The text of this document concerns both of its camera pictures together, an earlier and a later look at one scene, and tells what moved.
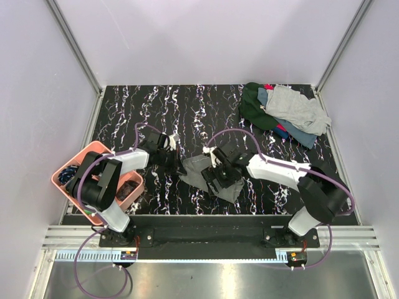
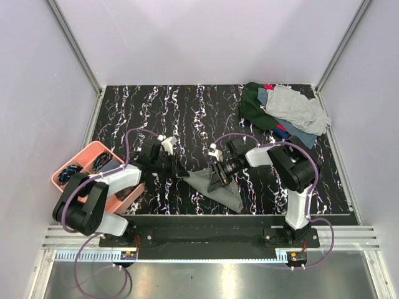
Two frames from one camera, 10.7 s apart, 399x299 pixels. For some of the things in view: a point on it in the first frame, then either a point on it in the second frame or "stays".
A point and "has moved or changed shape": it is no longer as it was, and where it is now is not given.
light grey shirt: (290, 106) stays
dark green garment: (253, 111) stays
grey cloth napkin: (196, 165) has moved or changed shape
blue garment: (305, 139) stays
